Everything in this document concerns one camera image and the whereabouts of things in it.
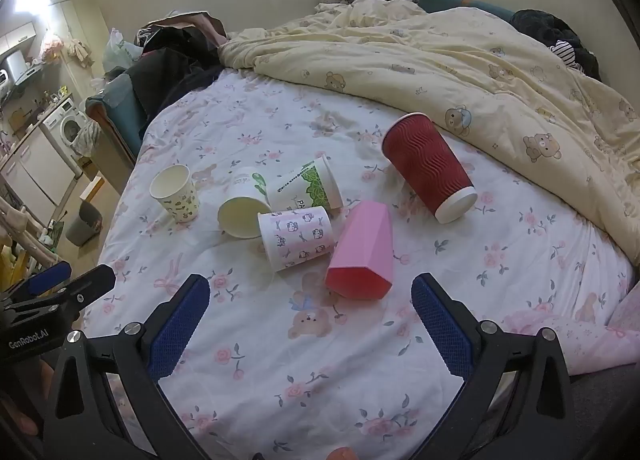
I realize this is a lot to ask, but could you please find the teal bed frame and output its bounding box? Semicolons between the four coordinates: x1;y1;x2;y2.
85;72;143;165

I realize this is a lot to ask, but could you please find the red ripple paper cup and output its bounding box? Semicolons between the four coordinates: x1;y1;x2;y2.
381;112;479;225

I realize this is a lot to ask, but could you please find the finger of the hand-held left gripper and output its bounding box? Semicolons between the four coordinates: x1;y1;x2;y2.
12;264;117;331
0;261;72;303

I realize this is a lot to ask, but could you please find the striped garment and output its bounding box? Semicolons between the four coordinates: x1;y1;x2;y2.
550;40;586;71

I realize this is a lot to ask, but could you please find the white plastic bag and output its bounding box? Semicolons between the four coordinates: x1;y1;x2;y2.
102;28;141;71

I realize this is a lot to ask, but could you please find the yellow bear print duvet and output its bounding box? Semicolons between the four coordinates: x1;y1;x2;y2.
220;0;640;251

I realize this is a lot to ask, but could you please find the teal cushion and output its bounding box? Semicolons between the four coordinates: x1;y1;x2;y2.
417;0;516;23

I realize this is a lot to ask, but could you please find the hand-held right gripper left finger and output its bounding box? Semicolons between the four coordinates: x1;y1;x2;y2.
42;274;216;460

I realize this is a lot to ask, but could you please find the cardboard box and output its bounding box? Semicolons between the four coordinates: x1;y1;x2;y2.
80;175;106;201

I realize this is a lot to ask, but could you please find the person's left hand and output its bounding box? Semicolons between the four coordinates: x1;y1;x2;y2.
0;361;55;447

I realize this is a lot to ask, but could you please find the pink cloth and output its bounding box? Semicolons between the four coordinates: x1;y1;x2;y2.
165;11;227;43

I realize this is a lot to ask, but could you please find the white spotted print paper cup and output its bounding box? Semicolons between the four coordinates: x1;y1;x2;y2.
150;164;201;224

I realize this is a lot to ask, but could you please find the dark blanket heap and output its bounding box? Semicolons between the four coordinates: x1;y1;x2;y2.
510;10;601;80

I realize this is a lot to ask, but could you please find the white washing machine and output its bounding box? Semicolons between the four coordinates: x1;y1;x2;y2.
42;98;89;161

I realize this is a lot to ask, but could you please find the pink plastic cup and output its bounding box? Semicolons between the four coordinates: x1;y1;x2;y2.
325;200;394;301

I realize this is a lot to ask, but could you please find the white kitchen cabinet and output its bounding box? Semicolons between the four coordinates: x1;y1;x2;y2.
0;125;81;241

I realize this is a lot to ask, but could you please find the floral sheet bed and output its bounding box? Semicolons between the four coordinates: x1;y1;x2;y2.
82;67;638;460

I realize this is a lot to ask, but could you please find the grey trash bin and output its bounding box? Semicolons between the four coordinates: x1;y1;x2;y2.
65;200;104;247

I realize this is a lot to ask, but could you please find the white green print paper cup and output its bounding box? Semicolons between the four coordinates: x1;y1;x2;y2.
265;155;344;213
217;166;273;239

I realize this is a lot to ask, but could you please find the dark clothes pile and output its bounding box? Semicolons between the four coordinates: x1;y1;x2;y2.
127;27;226;125

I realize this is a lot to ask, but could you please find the pink patterned paper cup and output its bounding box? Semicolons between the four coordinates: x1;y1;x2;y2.
257;206;334;272

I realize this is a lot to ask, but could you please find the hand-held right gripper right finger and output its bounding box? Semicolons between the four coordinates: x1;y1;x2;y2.
410;273;581;460

